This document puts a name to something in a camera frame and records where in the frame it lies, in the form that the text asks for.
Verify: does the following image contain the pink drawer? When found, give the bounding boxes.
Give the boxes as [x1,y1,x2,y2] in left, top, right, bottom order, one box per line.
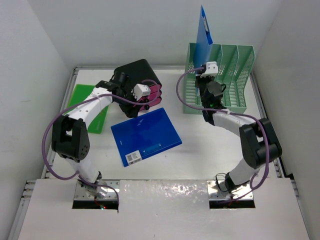
[146,90,162,102]
[139,97,162,111]
[149,84,162,94]

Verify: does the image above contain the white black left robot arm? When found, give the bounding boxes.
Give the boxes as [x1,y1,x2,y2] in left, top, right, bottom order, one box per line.
[49,72,141,186]

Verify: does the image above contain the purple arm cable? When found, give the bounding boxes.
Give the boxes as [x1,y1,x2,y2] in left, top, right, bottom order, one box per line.
[176,65,272,204]
[41,79,160,207]

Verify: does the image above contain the dark blue clipboard folder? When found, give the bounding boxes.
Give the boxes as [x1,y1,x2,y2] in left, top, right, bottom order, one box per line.
[110,108,182,167]

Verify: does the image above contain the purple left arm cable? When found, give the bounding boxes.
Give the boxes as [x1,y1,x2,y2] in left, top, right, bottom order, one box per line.
[41,79,160,207]

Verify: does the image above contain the pink top drawer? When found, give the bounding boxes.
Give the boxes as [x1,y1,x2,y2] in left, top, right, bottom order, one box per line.
[149,84,162,94]

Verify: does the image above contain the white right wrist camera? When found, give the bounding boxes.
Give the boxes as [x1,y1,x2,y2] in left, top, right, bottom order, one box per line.
[200,61,219,78]

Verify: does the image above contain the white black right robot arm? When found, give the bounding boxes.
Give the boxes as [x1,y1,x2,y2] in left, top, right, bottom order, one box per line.
[195,74,283,194]

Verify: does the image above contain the black drawer cabinet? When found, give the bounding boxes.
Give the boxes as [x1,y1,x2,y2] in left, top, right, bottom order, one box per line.
[110,59,162,118]

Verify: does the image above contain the mint green file rack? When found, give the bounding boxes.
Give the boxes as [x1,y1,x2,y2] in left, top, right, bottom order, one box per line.
[180,43,256,115]

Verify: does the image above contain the green clip file folder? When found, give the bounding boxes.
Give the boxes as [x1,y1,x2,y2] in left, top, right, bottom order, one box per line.
[65,84,111,135]

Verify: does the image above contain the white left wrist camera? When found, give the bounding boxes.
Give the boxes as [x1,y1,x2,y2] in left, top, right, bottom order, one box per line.
[131,83,151,101]

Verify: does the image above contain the pink bottom drawer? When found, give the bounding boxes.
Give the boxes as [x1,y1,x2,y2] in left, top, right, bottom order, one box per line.
[139,97,162,111]

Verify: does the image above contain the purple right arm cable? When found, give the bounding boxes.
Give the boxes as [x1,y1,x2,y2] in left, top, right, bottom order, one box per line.
[176,65,272,204]

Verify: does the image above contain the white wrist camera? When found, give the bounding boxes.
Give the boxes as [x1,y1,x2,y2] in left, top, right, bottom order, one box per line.
[200,61,219,78]
[131,83,151,101]

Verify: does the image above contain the light blue book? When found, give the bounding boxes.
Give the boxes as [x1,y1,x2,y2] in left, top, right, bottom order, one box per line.
[193,5,214,68]

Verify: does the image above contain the pink middle drawer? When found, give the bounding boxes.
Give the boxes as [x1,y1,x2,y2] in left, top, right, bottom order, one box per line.
[146,90,162,102]

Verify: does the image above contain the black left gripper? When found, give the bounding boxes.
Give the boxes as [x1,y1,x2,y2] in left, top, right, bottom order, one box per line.
[114,88,144,118]

